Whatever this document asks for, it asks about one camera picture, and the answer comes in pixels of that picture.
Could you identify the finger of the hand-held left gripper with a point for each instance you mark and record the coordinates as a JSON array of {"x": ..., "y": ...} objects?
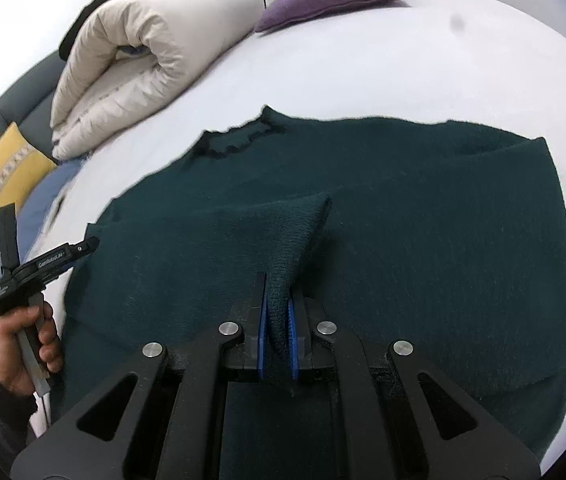
[
  {"x": 7, "y": 235},
  {"x": 75, "y": 250}
]

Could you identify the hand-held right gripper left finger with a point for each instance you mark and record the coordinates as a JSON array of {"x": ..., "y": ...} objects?
[{"x": 261, "y": 332}]

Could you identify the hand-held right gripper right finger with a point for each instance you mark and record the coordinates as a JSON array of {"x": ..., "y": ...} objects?
[{"x": 294, "y": 345}]

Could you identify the dark green sweater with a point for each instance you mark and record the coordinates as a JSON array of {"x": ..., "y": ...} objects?
[{"x": 413, "y": 235}]

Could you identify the person's left hand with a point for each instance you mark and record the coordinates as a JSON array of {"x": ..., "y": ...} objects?
[{"x": 8, "y": 350}]

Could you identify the blue pillow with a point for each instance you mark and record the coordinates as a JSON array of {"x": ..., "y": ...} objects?
[{"x": 38, "y": 205}]

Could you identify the yellow patterned pillow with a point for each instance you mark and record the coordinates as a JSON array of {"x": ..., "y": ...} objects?
[{"x": 8, "y": 170}]

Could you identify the grey upholstered headboard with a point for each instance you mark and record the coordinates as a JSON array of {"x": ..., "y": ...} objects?
[{"x": 28, "y": 115}]

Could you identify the beige folded duvet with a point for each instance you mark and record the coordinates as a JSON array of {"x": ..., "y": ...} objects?
[{"x": 153, "y": 60}]

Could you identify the bed with white sheet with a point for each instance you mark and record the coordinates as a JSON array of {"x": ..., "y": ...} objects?
[{"x": 413, "y": 60}]

